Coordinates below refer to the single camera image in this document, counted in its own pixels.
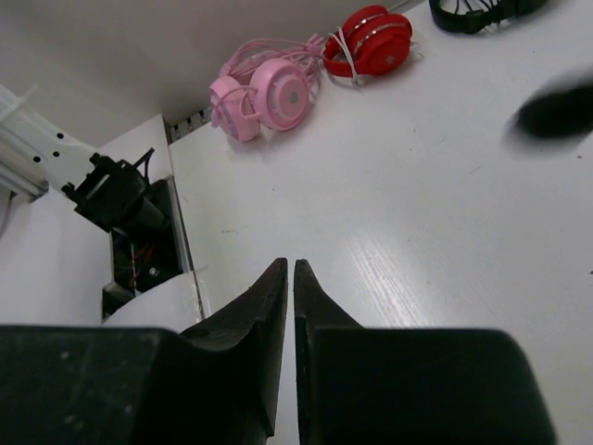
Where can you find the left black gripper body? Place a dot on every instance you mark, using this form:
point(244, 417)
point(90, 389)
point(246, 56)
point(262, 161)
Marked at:
point(555, 119)

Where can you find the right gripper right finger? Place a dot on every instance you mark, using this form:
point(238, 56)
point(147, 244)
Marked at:
point(332, 369)

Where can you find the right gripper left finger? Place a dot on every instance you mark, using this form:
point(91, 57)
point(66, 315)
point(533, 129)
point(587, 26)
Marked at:
point(240, 348)

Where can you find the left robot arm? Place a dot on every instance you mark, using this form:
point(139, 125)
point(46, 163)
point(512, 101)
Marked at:
point(113, 195)

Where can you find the black headphones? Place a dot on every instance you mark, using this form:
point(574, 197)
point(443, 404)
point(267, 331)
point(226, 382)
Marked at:
point(472, 21)

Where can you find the red headphones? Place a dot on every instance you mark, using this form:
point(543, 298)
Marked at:
point(371, 43)

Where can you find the pink headphones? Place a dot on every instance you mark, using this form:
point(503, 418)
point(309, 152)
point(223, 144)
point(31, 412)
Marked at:
point(266, 82)

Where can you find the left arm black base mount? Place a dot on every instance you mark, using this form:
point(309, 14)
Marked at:
point(140, 267)

